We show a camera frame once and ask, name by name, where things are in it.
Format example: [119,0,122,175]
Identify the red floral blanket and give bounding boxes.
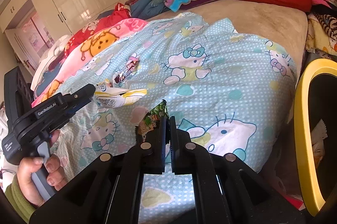
[64,2,131,58]

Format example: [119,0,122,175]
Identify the green sleeve forearm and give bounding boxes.
[5,175,35,223]

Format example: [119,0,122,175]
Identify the light blue Hello Kitty quilt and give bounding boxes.
[49,11,298,224]

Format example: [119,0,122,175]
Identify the dark blue leaf blanket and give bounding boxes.
[125,0,169,20]

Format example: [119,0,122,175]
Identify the crumpled white tissue trash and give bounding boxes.
[311,119,328,169]

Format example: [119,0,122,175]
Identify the beige plush bed cover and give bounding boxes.
[146,0,309,77]

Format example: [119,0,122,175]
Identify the person's left hand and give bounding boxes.
[16,129,68,208]

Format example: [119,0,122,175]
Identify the purple white candy wrapper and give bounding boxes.
[113,53,139,85]

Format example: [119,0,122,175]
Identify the pink cartoon bear blanket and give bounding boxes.
[31,18,148,107]

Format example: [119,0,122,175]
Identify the yellow rimmed black trash bin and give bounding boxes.
[294,58,336,217]

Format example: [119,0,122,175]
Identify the brown striped knit garment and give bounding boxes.
[314,11,337,40]

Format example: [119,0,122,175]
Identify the green black snack wrapper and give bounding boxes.
[135,100,169,143]

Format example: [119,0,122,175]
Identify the yellow cartoon blanket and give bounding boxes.
[305,13,336,59]

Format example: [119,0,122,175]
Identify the yellow white snack bag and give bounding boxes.
[92,80,147,109]

